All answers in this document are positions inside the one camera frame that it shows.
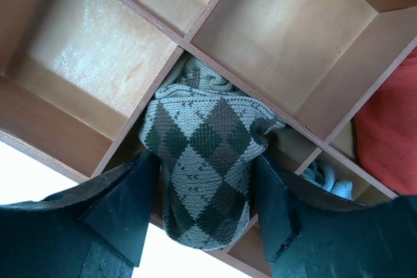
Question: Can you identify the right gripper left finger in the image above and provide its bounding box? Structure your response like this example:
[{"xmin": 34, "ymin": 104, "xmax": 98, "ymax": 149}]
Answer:
[{"xmin": 1, "ymin": 151, "xmax": 160, "ymax": 277}]

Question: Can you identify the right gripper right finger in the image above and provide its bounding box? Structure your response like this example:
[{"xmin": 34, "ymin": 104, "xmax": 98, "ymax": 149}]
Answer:
[{"xmin": 252, "ymin": 154, "xmax": 416, "ymax": 277}]

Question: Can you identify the grey sock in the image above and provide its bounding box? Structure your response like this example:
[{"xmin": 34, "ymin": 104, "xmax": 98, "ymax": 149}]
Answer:
[{"xmin": 300, "ymin": 161, "xmax": 353, "ymax": 201}]

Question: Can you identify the beige argyle sock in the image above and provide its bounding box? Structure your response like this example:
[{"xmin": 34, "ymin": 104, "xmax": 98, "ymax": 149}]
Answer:
[{"xmin": 139, "ymin": 54, "xmax": 285, "ymax": 251}]

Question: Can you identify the red rolled sock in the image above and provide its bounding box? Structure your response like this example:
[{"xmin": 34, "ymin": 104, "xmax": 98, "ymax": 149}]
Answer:
[{"xmin": 354, "ymin": 50, "xmax": 416, "ymax": 195}]

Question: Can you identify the orange compartment tray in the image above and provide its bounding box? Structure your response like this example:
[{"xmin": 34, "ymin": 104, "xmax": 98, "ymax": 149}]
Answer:
[{"xmin": 1, "ymin": 0, "xmax": 416, "ymax": 277}]

